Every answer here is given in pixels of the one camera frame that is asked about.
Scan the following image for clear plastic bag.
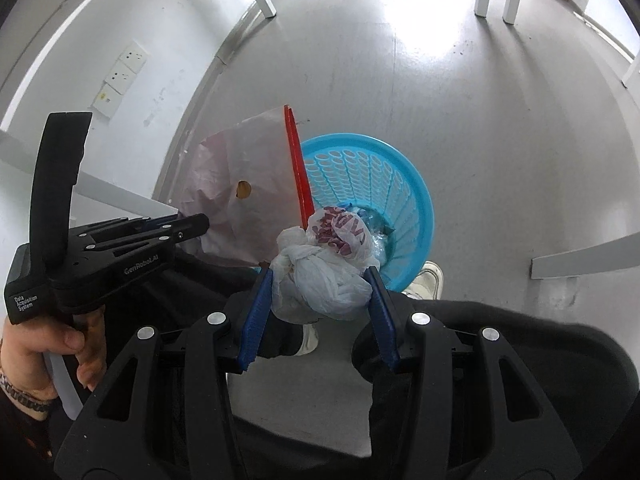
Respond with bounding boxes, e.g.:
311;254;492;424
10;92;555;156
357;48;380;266
370;230;396;266

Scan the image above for blue plastic mesh basket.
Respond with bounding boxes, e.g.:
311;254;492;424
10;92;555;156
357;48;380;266
298;135;435;293

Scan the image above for white plastic bag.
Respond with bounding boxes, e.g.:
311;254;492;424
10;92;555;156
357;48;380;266
270;206;382;322

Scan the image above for yellowed wall socket plate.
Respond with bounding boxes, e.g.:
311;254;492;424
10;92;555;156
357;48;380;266
91;84;125;120

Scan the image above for beaded metal bracelet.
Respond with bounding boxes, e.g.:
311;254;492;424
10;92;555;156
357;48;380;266
0;367;53;418

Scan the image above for white wall socket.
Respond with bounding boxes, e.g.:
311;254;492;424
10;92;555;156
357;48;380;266
104;62;133;95
121;42;148;73

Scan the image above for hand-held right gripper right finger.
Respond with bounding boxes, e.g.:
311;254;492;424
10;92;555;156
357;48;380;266
362;266;573;480

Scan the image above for person's left hand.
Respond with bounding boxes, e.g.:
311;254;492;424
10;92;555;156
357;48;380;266
0;305;108;401

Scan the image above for white flat bar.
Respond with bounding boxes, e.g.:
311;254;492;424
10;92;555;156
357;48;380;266
531;232;640;280

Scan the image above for pink paper bag red edge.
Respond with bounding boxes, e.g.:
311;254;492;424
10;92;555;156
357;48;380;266
170;104;317;268

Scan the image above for person's black trousers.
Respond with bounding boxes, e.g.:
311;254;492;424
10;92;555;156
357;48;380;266
47;247;640;480

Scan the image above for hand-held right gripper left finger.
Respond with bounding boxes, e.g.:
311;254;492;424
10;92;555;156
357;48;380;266
54;269;275;480

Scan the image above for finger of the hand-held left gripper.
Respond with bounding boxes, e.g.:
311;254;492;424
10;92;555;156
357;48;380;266
97;214;178;233
82;213;211;261

